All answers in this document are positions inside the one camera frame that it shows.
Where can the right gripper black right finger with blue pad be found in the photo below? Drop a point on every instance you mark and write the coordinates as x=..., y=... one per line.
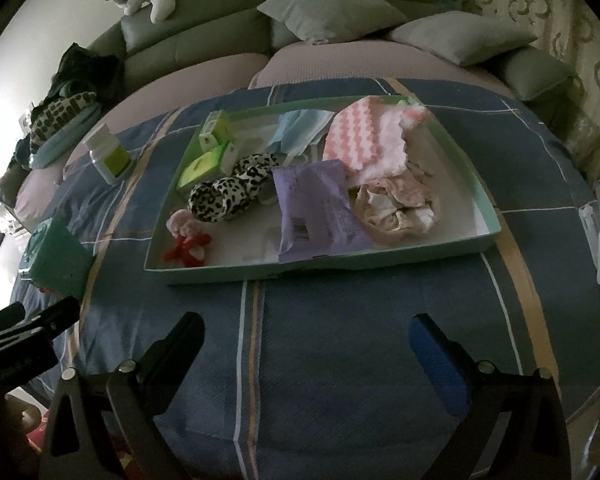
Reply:
x=535, y=442

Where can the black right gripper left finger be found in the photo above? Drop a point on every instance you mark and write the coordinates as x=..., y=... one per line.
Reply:
x=78, y=443

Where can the red pink small plush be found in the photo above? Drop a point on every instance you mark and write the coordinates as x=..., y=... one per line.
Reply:
x=190, y=240

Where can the leopard print fabric band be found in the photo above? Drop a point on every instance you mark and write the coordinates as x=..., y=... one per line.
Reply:
x=228, y=197

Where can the purple wet wipes pack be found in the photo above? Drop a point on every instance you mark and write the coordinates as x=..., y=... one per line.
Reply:
x=316, y=216

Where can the green small box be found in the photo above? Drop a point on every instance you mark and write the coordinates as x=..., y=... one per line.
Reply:
x=215, y=131

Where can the blue face mask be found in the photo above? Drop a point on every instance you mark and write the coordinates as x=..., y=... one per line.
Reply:
x=298, y=129

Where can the pink white zigzag cloth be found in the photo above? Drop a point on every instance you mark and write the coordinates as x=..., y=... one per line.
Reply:
x=369, y=137

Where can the light green fabric item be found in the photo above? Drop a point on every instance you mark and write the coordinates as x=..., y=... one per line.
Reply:
x=208, y=167

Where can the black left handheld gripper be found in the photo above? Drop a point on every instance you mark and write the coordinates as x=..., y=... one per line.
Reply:
x=26, y=350

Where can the teal tissue pack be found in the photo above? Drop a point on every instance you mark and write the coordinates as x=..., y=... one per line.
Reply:
x=55, y=259

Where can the blue plaid tablecloth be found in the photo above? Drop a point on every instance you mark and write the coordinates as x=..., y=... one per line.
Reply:
x=310, y=376

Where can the white capped green bottle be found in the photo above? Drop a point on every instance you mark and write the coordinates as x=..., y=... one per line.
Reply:
x=107, y=154

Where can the shallow green white tray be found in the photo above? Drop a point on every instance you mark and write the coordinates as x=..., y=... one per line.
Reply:
x=246, y=248

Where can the pink sofa seat cover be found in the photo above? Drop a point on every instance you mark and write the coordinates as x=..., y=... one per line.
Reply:
x=124, y=103

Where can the pile of dark clothes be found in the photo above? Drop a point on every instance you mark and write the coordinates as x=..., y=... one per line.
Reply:
x=65, y=105

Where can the light grey right cushion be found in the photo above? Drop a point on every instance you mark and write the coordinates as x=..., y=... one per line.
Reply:
x=462, y=38

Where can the light grey cushion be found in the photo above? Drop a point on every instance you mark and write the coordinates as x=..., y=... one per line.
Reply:
x=333, y=21
x=462, y=38

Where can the grey green sofa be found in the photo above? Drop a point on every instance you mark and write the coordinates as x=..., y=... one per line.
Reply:
x=202, y=30

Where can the patterned beige curtain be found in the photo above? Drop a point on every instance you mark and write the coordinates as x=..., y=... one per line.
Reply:
x=569, y=31

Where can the light grey middle cushion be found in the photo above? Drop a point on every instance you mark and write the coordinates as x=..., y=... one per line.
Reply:
x=333, y=21

